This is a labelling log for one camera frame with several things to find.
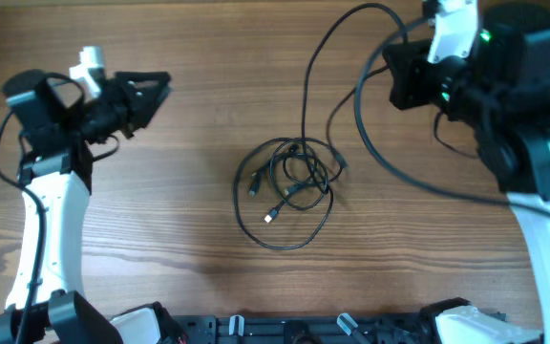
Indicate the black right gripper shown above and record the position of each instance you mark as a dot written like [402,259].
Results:
[410,74]

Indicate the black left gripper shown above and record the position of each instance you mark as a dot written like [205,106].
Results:
[117,95]

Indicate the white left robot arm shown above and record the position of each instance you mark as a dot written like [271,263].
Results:
[61,117]

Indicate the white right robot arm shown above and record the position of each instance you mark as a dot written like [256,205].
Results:
[490,69]

